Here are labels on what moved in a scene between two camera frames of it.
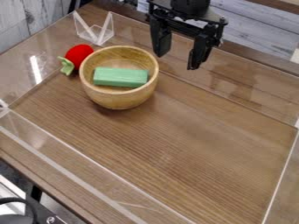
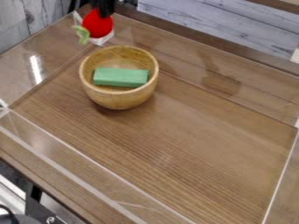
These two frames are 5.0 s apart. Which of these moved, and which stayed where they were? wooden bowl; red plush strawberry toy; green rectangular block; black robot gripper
Moved: black robot gripper; red plush strawberry toy
Stayed: wooden bowl; green rectangular block
